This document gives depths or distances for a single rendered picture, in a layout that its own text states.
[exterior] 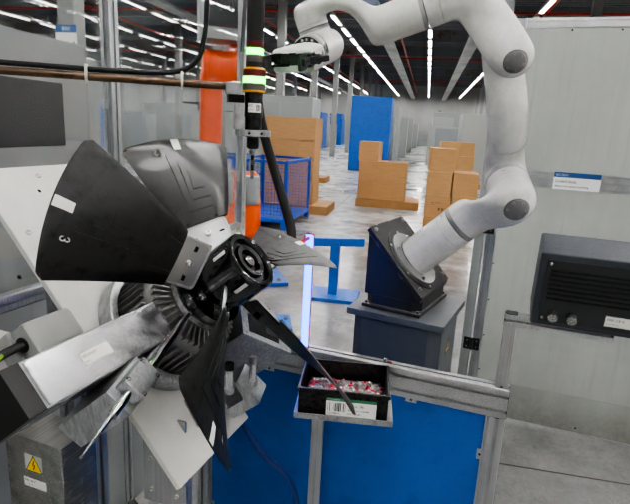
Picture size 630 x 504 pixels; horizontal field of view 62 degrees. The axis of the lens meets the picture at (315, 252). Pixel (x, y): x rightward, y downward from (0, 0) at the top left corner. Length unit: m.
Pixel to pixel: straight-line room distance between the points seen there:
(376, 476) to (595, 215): 1.69
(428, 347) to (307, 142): 7.60
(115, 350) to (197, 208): 0.34
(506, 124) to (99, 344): 1.07
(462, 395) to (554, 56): 1.77
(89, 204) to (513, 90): 1.03
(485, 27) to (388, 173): 8.98
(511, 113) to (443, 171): 7.11
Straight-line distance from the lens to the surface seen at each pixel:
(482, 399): 1.45
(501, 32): 1.34
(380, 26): 1.36
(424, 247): 1.62
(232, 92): 1.05
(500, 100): 1.45
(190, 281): 0.98
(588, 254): 1.29
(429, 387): 1.45
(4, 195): 1.15
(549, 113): 2.75
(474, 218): 1.56
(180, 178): 1.13
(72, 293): 1.09
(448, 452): 1.55
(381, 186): 10.28
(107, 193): 0.88
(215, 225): 1.07
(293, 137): 9.07
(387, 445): 1.58
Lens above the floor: 1.47
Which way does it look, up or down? 13 degrees down
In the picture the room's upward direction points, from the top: 3 degrees clockwise
